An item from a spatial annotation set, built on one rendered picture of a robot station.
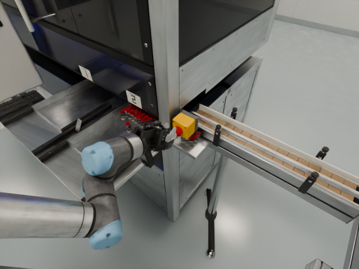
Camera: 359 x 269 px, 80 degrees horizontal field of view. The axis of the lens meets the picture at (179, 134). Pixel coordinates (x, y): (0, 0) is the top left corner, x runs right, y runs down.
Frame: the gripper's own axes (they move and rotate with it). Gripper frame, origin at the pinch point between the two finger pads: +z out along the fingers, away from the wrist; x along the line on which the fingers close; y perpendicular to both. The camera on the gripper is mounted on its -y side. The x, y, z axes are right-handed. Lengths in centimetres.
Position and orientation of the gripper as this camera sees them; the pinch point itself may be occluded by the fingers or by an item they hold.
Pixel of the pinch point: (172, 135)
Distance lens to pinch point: 80.2
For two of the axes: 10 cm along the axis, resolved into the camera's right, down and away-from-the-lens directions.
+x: -7.9, -4.5, 4.3
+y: 2.6, -8.7, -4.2
